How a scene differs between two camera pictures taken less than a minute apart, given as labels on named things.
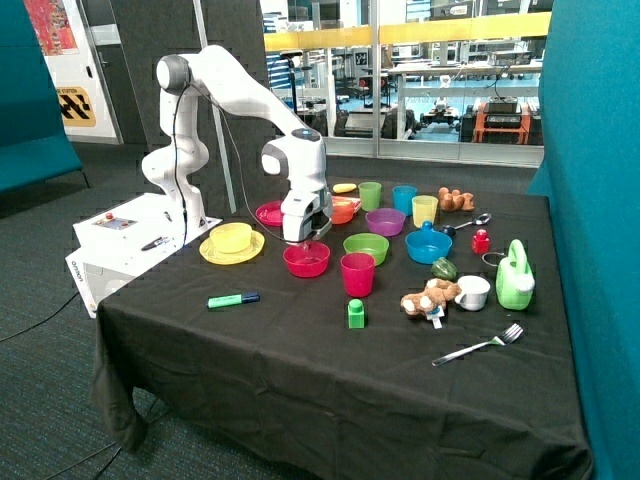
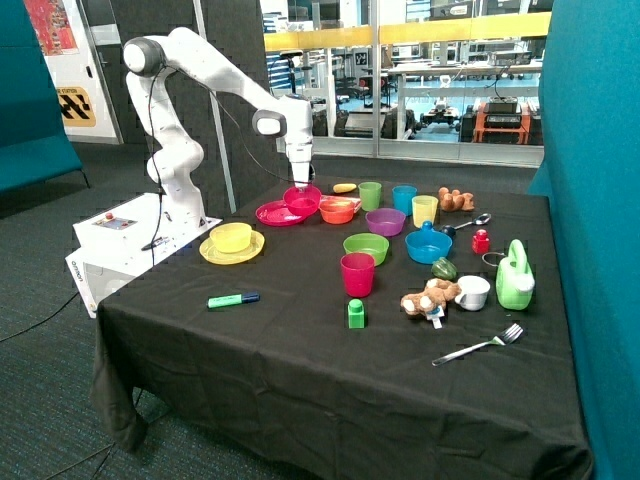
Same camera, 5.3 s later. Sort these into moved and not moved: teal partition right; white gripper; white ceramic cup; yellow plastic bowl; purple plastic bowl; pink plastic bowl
Moved: white gripper; pink plastic bowl
Not moved: purple plastic bowl; white ceramic cup; teal partition right; yellow plastic bowl
